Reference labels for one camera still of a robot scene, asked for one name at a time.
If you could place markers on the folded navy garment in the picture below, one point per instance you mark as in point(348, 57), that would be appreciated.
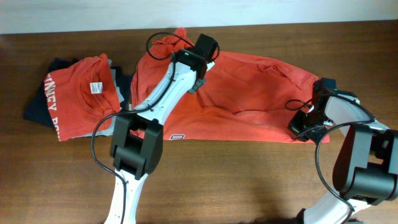
point(36, 110)

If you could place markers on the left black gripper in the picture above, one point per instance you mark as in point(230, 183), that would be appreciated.
point(196, 85)

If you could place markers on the folded orange printed t-shirt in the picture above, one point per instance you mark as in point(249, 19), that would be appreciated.
point(51, 85)

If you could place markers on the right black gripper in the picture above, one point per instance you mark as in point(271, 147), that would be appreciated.
point(294, 126)

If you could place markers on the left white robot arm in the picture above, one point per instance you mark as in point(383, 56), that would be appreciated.
point(137, 143)

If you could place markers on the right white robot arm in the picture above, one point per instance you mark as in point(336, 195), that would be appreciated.
point(365, 171)

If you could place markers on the folded grey garment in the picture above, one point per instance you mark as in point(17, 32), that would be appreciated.
point(92, 91)

